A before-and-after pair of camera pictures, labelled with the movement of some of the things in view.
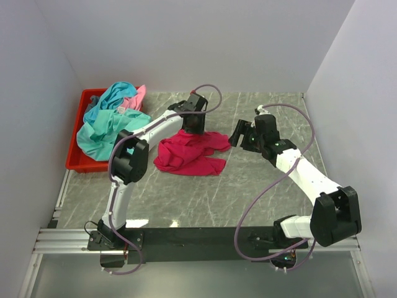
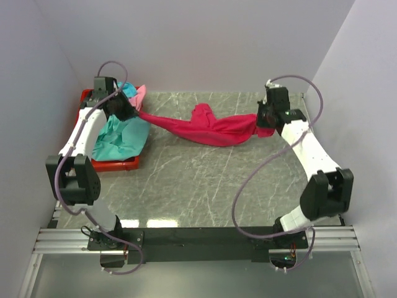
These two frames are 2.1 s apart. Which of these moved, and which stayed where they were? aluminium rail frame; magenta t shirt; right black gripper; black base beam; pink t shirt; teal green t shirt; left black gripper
Moved: right black gripper; magenta t shirt; left black gripper
Stayed: teal green t shirt; aluminium rail frame; black base beam; pink t shirt
